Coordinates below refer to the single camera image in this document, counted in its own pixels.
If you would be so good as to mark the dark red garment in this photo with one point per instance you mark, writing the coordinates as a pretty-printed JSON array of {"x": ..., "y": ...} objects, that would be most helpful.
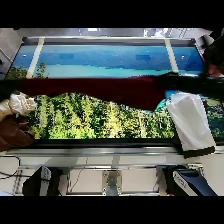
[{"x": 133, "y": 91}]

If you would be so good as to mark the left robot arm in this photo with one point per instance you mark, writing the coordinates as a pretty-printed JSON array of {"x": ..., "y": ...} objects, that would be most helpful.
[{"x": 40, "y": 182}]

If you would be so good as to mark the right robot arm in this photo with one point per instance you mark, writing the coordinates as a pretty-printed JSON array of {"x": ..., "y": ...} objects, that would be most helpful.
[{"x": 199, "y": 184}]

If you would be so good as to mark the white garment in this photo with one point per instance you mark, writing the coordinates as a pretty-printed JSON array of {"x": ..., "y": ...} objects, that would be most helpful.
[{"x": 191, "y": 123}]

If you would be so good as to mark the cream garment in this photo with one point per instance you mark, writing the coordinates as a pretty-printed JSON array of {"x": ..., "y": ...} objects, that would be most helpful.
[{"x": 18, "y": 103}]

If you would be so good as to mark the brown garment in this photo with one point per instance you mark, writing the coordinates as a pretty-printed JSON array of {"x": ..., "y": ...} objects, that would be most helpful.
[{"x": 15, "y": 133}]

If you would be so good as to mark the black garment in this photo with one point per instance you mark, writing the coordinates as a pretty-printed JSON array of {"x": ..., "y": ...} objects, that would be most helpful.
[{"x": 216, "y": 50}]

